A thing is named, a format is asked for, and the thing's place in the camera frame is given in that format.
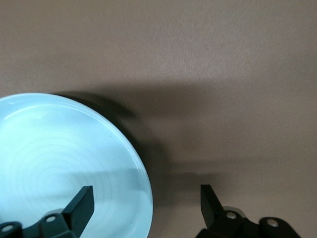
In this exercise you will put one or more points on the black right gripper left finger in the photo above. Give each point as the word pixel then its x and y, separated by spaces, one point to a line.
pixel 79 210

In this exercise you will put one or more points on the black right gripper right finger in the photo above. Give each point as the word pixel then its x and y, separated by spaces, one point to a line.
pixel 210 210

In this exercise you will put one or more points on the light blue round plate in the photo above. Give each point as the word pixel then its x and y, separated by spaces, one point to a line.
pixel 62 148

